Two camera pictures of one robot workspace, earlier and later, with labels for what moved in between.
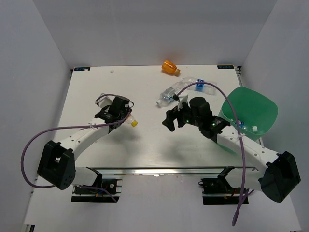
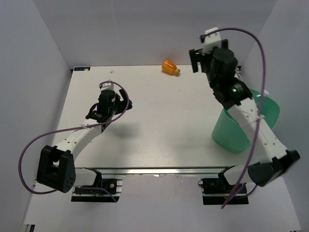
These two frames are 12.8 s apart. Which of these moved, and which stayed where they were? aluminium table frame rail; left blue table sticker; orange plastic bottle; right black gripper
Moved: right black gripper
Stayed: aluminium table frame rail; orange plastic bottle; left blue table sticker
